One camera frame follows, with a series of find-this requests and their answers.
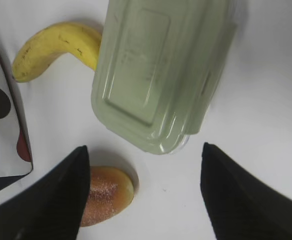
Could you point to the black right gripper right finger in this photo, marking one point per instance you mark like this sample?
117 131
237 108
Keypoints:
240 206

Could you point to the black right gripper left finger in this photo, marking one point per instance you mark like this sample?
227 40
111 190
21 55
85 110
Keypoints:
52 208

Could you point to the navy blue lunch bag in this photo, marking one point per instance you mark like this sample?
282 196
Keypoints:
15 157

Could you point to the brown bread roll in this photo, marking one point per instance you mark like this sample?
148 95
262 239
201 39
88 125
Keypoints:
111 191

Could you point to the yellow banana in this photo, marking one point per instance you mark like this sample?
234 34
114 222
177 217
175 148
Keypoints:
47 45

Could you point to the green lid glass container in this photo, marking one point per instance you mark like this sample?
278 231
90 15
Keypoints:
159 65

